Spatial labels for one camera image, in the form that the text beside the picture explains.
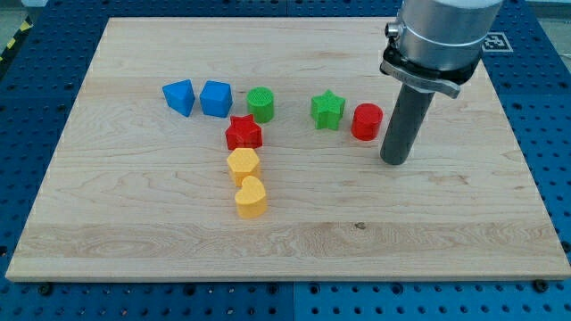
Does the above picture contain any red cylinder block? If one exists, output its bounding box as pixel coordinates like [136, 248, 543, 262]
[351, 103, 384, 141]

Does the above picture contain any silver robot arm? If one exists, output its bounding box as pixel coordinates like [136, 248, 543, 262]
[380, 0, 502, 98]

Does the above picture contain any red star block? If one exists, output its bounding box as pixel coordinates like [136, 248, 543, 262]
[225, 114, 263, 150]

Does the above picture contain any green star block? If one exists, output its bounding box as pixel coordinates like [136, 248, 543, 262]
[310, 89, 346, 130]

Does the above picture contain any yellow hexagon block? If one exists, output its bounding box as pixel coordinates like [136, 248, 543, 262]
[227, 148, 261, 187]

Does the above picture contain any yellow heart block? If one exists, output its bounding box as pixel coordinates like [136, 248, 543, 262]
[235, 176, 268, 218]

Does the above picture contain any green cylinder block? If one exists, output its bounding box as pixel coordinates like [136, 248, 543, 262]
[246, 86, 274, 123]

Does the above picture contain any wooden board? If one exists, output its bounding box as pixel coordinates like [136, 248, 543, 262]
[6, 18, 570, 282]

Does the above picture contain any blue cube block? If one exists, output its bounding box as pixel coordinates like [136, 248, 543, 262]
[200, 80, 233, 118]

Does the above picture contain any blue triangle block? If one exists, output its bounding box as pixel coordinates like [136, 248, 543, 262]
[162, 79, 195, 117]

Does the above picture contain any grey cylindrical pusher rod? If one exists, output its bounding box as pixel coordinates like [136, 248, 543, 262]
[380, 85, 434, 165]

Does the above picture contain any white fiducial marker tag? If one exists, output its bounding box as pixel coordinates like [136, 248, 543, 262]
[482, 32, 513, 53]

